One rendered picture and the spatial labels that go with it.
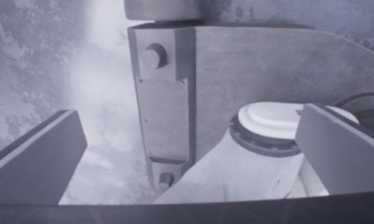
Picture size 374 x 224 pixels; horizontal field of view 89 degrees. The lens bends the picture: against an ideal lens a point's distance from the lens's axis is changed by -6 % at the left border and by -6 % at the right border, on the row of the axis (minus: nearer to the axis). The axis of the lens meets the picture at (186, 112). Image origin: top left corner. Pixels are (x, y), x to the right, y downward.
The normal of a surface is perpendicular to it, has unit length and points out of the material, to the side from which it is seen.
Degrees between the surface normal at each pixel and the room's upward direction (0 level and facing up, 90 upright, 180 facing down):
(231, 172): 90
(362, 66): 0
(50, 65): 0
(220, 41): 0
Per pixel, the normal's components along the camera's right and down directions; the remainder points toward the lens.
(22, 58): -0.18, 0.47
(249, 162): -0.02, -0.88
